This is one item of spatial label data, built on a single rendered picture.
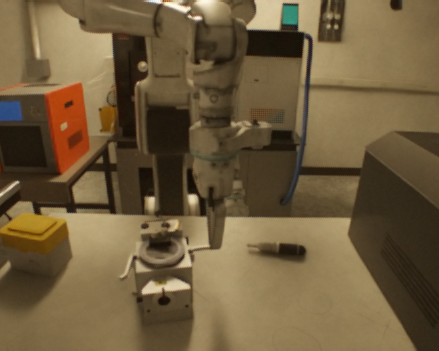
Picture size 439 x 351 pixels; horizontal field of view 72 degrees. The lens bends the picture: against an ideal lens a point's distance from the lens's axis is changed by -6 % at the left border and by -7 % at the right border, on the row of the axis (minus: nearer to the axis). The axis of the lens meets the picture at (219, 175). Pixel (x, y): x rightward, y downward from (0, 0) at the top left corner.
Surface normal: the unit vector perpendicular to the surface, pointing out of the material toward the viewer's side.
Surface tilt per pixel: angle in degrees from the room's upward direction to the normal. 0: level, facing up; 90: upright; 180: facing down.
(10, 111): 90
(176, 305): 90
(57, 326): 0
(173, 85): 103
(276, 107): 90
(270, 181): 90
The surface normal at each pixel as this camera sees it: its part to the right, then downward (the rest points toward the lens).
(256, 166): 0.00, 0.39
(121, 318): 0.02, -0.92
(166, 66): 0.14, 0.59
